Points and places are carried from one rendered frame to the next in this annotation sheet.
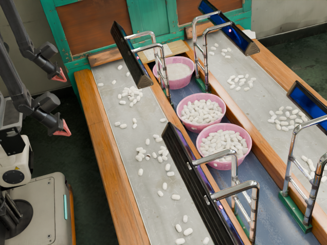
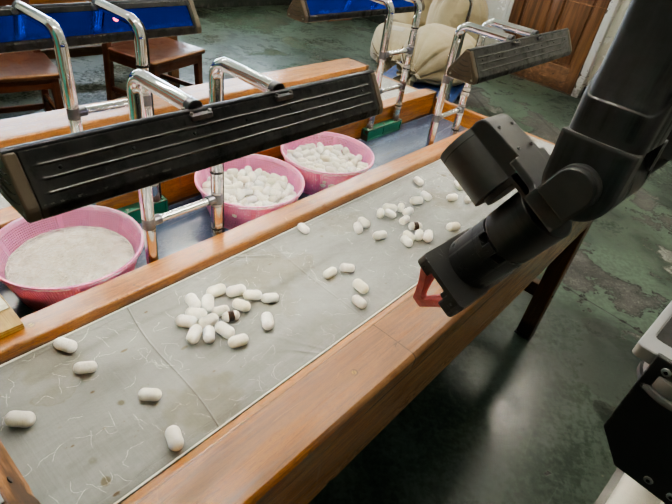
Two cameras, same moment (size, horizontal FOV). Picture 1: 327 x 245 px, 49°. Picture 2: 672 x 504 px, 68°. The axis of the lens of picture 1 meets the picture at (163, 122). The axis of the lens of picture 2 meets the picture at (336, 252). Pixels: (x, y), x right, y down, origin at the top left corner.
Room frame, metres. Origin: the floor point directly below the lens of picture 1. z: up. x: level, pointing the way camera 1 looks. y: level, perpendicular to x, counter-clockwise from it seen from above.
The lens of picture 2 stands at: (2.00, 0.74, 1.38)
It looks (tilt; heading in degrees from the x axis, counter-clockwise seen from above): 36 degrees down; 229
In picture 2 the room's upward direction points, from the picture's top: 10 degrees clockwise
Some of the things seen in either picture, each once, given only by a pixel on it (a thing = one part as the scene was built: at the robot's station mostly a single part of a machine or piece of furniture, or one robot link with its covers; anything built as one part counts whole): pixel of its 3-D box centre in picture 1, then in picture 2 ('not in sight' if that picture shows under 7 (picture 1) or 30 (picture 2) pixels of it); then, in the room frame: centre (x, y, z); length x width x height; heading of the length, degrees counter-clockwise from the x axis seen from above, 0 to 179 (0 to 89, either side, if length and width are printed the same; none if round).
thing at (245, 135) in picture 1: (223, 148); (325, 166); (1.20, -0.27, 0.72); 0.27 x 0.27 x 0.10
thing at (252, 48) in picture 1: (225, 22); (60, 23); (1.80, -0.43, 1.08); 0.62 x 0.08 x 0.07; 12
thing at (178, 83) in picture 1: (174, 74); (73, 261); (1.90, -0.12, 0.72); 0.27 x 0.27 x 0.10
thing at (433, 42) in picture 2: not in sight; (435, 54); (-1.09, -1.99, 0.40); 0.74 x 0.56 x 0.38; 8
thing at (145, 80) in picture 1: (128, 50); (237, 122); (1.68, 0.12, 1.08); 0.62 x 0.08 x 0.07; 12
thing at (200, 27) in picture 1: (205, 27); not in sight; (2.24, -0.40, 0.83); 0.30 x 0.06 x 0.07; 102
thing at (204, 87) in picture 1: (213, 54); (95, 121); (1.77, -0.35, 0.90); 0.20 x 0.19 x 0.45; 12
